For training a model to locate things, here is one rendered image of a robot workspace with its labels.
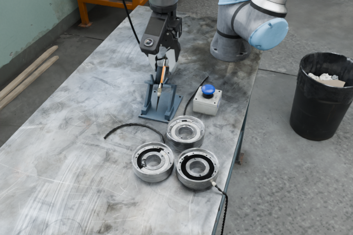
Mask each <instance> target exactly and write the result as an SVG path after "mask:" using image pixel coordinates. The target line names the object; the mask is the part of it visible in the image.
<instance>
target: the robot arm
mask: <svg viewBox="0 0 353 235"><path fill-rule="evenodd" d="M149 2H150V9H151V10H153V11H152V13H151V16H150V18H149V21H148V23H147V26H146V28H145V31H144V33H143V36H142V38H141V41H140V44H139V47H140V50H141V52H143V53H146V54H147V57H148V59H149V62H150V64H151V66H152V68H153V69H154V71H155V72H156V71H157V67H158V65H157V61H158V58H157V54H158V53H159V47H160V46H162V47H165V48H166V49H168V47H170V48H169V49H168V50H167V51H166V57H167V58H168V60H169V62H168V65H169V73H170V74H171V75H172V74H173V73H174V71H175V70H176V67H177V64H178V57H179V54H180V50H181V46H180V43H179V42H178V38H177V32H178V29H179V38H180V36H181V35H182V17H177V16H176V9H177V6H178V0H149ZM286 2H287V0H219V2H218V5H219V8H218V16H217V28H216V33H215V35H214V38H213V40H212V42H211V46H210V52H211V54H212V55H213V56H214V57H215V58H217V59H219V60H222V61H226V62H239V61H243V60H245V59H247V58H248V57H249V56H250V54H251V49H252V47H251V46H253V47H255V48H257V49H258V50H270V49H272V48H274V47H275V46H277V45H278V44H279V43H280V42H281V41H282V40H283V39H284V38H285V36H286V34H287V32H288V23H287V21H286V20H285V17H286V14H287V12H288V10H287V7H286ZM177 19H179V20H177ZM180 25H181V30H180Z"/></svg>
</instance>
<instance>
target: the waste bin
mask: <svg viewBox="0 0 353 235"><path fill-rule="evenodd" d="M309 73H312V74H313V75H314V76H318V77H320V76H321V75H322V74H323V73H325V74H328V75H329V76H331V77H332V76H333V75H336V76H338V80H340V81H343V82H345V84H344V87H335V86H330V85H327V84H323V83H321V82H318V81H316V80H315V79H313V78H311V77H310V76H309V75H308V74H309ZM352 101H353V59H351V58H349V57H347V56H344V55H341V54H337V53H334V52H326V51H319V52H312V53H309V54H307V55H305V56H304V57H303V58H302V59H301V61H300V64H299V71H298V75H297V85H296V90H295V95H294V100H293V106H292V111H291V114H290V119H289V122H290V125H291V127H292V129H293V130H294V131H295V132H296V133H298V134H299V135H301V136H302V137H305V138H307V139H310V140H315V141H323V140H327V139H329V138H331V137H333V135H334V134H335V132H336V131H337V129H338V127H339V125H340V123H341V121H342V119H343V118H344V116H345V114H346V112H347V110H348V108H349V107H350V105H351V103H352Z"/></svg>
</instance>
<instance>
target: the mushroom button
mask: <svg viewBox="0 0 353 235"><path fill-rule="evenodd" d="M202 92H203V93H204V94H206V95H210V94H213V93H214V92H215V87H214V86H212V85H210V84H206V85H204V86H203V87H202Z"/></svg>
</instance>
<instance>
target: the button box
mask: <svg viewBox="0 0 353 235"><path fill-rule="evenodd" d="M221 97H222V91H221V90H215V92H214V93H213V94H210V95H206V94H204V93H203V92H202V87H199V89H198V91H197V93H196V95H195V98H194V100H193V112H198V113H203V114H207V115H211V116H216V114H217V111H218V109H219V106H220V103H221Z"/></svg>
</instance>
